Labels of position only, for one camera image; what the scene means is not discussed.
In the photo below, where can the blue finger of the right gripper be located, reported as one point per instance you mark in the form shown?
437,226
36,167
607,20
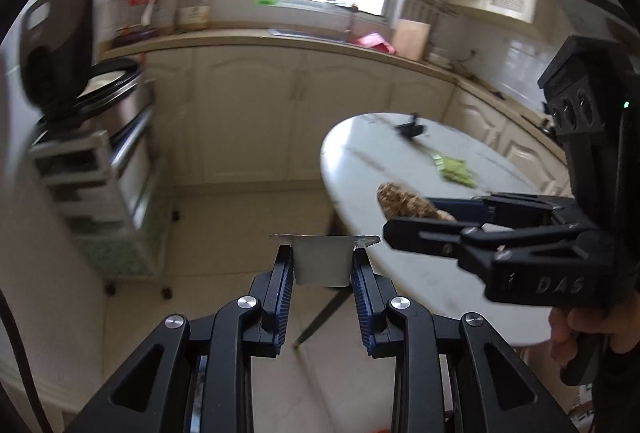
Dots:
428,237
465,210

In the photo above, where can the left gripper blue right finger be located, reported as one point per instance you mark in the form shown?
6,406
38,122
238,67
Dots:
379,335

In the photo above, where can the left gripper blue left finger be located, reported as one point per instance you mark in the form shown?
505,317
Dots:
273,290

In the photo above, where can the brown paper ball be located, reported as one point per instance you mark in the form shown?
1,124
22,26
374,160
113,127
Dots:
396,200

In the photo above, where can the steel kitchen sink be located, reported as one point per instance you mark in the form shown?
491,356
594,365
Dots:
299,34

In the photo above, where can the person right hand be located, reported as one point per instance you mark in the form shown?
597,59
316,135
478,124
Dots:
620,325

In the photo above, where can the green snack bag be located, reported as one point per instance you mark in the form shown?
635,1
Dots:
453,170

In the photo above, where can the dark round table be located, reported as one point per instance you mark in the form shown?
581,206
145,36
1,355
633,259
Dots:
361,153

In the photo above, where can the stacked white bowls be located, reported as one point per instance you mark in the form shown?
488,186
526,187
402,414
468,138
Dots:
440,58

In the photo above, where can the wooden cutting board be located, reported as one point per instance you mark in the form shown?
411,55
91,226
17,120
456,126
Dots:
409,39

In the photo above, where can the cream lower cabinets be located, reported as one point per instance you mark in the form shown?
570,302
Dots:
244,106

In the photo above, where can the red plastic basin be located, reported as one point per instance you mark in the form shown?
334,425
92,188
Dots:
374,42

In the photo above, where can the white rolling storage cart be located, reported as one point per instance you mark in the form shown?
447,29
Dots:
114,197

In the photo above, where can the range hood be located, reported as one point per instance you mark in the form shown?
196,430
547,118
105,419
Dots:
602,19

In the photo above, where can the black rice cooker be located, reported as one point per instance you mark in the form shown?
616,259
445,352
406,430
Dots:
60,77

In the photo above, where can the large glass jar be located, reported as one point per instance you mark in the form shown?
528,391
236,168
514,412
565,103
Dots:
193,15

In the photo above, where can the hanging utensil rail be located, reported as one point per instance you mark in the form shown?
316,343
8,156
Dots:
427,11

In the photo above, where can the wire utensil rack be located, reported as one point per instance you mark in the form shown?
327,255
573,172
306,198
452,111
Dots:
133,21

